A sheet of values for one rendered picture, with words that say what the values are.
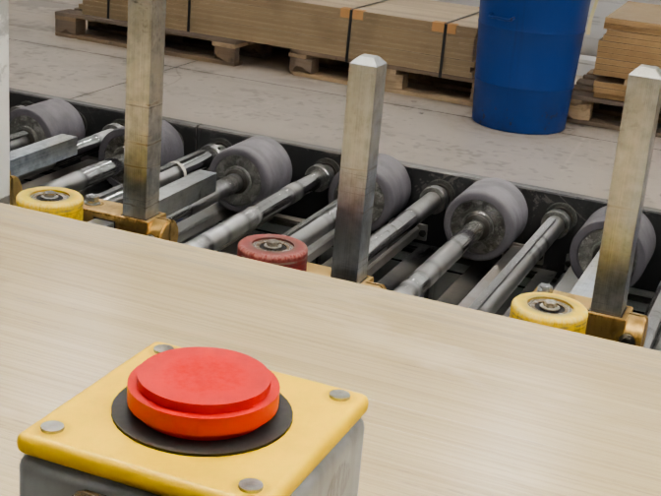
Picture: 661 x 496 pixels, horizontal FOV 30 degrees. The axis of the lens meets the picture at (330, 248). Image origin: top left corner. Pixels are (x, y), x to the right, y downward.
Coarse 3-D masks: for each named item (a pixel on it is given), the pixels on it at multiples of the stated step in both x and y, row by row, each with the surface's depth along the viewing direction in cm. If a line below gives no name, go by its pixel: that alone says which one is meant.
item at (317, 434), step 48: (96, 384) 34; (288, 384) 35; (48, 432) 31; (96, 432) 31; (144, 432) 31; (288, 432) 32; (336, 432) 33; (48, 480) 31; (96, 480) 30; (144, 480) 30; (192, 480) 29; (240, 480) 29; (288, 480) 30; (336, 480) 33
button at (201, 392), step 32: (160, 352) 33; (192, 352) 34; (224, 352) 34; (128, 384) 32; (160, 384) 32; (192, 384) 32; (224, 384) 32; (256, 384) 32; (160, 416) 31; (192, 416) 31; (224, 416) 31; (256, 416) 31
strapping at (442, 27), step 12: (108, 0) 707; (384, 0) 687; (108, 12) 710; (348, 12) 648; (360, 12) 646; (348, 24) 650; (432, 24) 631; (444, 24) 629; (456, 24) 629; (348, 36) 652; (444, 36) 630; (348, 48) 654; (444, 48) 632
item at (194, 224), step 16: (96, 160) 224; (48, 176) 213; (208, 208) 204; (224, 208) 204; (192, 224) 195; (208, 224) 199; (320, 240) 193; (400, 240) 196; (384, 256) 189; (512, 256) 193; (368, 272) 183; (496, 272) 185; (480, 288) 178; (560, 288) 181; (464, 304) 172
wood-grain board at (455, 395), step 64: (0, 256) 131; (64, 256) 133; (128, 256) 134; (192, 256) 136; (0, 320) 115; (64, 320) 117; (128, 320) 118; (192, 320) 119; (256, 320) 120; (320, 320) 122; (384, 320) 123; (448, 320) 124; (512, 320) 126; (0, 384) 103; (64, 384) 104; (384, 384) 109; (448, 384) 110; (512, 384) 111; (576, 384) 112; (640, 384) 114; (0, 448) 93; (384, 448) 98; (448, 448) 99; (512, 448) 100; (576, 448) 101; (640, 448) 102
